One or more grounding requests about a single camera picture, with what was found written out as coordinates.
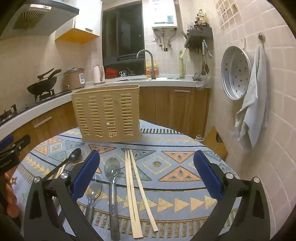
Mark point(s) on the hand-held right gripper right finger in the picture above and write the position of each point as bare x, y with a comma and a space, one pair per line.
208, 176

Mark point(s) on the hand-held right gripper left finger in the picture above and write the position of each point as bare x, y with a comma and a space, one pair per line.
85, 176

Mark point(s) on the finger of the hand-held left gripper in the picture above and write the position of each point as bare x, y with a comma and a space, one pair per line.
5, 141
22, 143

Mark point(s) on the clear plastic spoon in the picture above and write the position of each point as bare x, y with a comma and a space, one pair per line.
93, 188

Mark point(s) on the bamboo chopstick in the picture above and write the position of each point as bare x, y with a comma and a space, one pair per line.
130, 197
143, 192

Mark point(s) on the beige plastic utensil basket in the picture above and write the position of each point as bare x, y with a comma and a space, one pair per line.
106, 111

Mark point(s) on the hanging kitchen utensils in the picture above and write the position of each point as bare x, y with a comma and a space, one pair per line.
204, 60

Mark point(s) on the black spoon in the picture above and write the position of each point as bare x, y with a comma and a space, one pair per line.
74, 154

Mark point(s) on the wooden chopsticks pair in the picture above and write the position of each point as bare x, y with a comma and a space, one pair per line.
60, 171

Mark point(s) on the gas stove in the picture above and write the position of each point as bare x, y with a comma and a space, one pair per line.
13, 112

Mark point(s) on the wooden cutting board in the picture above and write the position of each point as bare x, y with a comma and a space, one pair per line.
214, 143

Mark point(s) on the white kitchen countertop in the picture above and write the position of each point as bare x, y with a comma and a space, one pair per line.
30, 111

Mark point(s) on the patterned blue tablecloth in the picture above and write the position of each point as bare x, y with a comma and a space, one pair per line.
161, 185

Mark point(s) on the black wok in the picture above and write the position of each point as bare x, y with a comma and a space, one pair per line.
44, 84

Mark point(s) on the wooden base cabinets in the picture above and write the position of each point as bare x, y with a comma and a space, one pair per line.
171, 109

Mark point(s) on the brown rice cooker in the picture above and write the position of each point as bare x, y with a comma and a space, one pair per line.
74, 80

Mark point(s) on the grey towel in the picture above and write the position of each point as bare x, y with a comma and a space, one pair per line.
252, 97

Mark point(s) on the glass pot lid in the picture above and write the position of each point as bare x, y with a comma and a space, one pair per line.
201, 82

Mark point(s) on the white electric kettle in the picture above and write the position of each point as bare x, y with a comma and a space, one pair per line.
97, 74

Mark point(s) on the red box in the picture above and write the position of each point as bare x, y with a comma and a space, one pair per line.
112, 73

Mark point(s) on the aluminium steamer tray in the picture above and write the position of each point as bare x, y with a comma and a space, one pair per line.
234, 73

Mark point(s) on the patterned mug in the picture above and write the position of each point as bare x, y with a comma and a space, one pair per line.
123, 74

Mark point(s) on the green bottle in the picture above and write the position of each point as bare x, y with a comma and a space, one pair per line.
182, 67

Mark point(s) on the dark bowl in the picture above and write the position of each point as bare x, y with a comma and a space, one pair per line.
131, 72

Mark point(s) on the steel sink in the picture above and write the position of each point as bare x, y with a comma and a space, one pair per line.
148, 80

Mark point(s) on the yellow oil bottle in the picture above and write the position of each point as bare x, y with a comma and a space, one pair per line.
154, 69

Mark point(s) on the steel faucet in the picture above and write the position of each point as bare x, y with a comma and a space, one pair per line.
151, 64

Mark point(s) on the range hood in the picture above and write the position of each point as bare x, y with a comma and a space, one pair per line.
34, 18

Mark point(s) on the dark window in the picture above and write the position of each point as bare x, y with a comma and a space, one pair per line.
124, 32

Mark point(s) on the condiment bottles group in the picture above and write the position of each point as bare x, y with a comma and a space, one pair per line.
201, 19

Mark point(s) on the white water heater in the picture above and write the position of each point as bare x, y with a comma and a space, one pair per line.
163, 14

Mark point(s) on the white wall hook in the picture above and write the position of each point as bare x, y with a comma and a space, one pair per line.
242, 42

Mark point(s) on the black wall spice rack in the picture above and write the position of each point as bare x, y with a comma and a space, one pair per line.
198, 36

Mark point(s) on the white wall cabinet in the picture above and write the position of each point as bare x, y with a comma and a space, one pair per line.
85, 16

